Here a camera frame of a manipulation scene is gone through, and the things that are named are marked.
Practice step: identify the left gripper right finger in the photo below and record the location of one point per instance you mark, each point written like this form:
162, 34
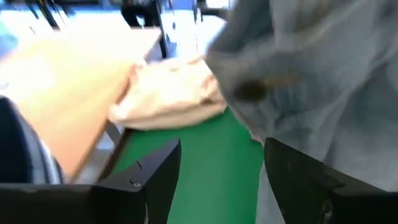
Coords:
298, 186

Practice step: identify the navy white striped basket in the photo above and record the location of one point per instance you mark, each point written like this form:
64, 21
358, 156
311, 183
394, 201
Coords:
18, 149

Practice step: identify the light wooden table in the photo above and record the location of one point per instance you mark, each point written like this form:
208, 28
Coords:
71, 93

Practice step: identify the black aluminium table frame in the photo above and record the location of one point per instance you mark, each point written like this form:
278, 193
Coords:
115, 152

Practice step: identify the cream cloth garment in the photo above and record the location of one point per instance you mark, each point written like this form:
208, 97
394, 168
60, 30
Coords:
168, 96

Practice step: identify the person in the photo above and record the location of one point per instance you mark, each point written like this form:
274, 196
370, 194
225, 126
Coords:
138, 12

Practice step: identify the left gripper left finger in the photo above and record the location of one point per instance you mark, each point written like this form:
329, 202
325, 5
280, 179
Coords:
155, 180

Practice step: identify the green table mat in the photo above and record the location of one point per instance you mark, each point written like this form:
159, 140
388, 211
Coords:
214, 161

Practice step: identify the grey garment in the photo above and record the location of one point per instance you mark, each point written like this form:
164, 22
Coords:
326, 77

